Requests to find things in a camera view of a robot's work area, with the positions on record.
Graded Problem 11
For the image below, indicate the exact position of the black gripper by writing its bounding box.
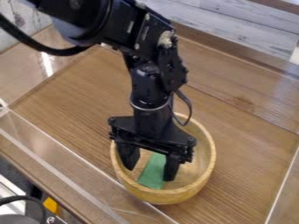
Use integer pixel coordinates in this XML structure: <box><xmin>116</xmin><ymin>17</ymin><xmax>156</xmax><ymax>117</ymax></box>
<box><xmin>107</xmin><ymin>109</ymin><xmax>196</xmax><ymax>181</ymax></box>

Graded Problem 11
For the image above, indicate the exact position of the green rectangular block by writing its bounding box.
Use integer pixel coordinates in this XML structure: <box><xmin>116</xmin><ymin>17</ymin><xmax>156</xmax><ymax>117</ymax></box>
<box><xmin>137</xmin><ymin>153</ymin><xmax>165</xmax><ymax>190</ymax></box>

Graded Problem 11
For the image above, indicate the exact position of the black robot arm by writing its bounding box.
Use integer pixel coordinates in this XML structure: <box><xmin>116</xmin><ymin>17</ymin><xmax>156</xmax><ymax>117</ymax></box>
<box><xmin>25</xmin><ymin>0</ymin><xmax>196</xmax><ymax>181</ymax></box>

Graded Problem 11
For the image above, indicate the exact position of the light wooden bowl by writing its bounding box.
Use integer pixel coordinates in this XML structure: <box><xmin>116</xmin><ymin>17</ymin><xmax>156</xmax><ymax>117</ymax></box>
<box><xmin>109</xmin><ymin>118</ymin><xmax>216</xmax><ymax>205</ymax></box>

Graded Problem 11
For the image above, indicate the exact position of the yellow and black device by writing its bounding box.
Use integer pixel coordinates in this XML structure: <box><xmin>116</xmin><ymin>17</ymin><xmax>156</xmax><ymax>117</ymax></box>
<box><xmin>41</xmin><ymin>197</ymin><xmax>81</xmax><ymax>224</ymax></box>

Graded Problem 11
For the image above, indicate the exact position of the black cable bottom left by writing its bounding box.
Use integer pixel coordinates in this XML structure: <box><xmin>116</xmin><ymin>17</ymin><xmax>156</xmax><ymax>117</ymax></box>
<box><xmin>0</xmin><ymin>195</ymin><xmax>48</xmax><ymax>224</ymax></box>

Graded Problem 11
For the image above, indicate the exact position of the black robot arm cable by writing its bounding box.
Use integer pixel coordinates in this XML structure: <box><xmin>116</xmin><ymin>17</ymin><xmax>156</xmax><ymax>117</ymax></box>
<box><xmin>0</xmin><ymin>12</ymin><xmax>95</xmax><ymax>57</ymax></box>

